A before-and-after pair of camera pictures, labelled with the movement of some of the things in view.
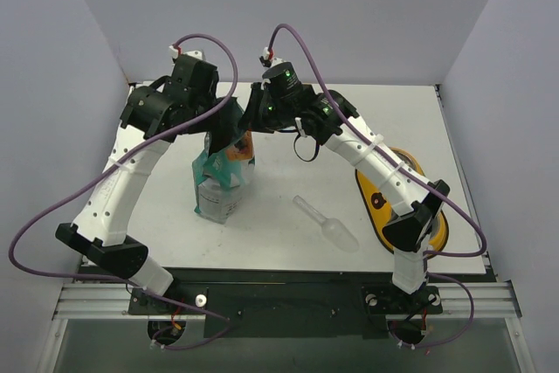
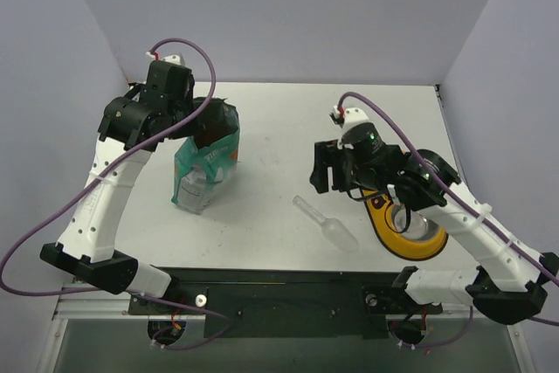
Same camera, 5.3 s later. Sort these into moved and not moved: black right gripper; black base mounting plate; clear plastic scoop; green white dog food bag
Moved: black right gripper; green white dog food bag
Not moved: black base mounting plate; clear plastic scoop
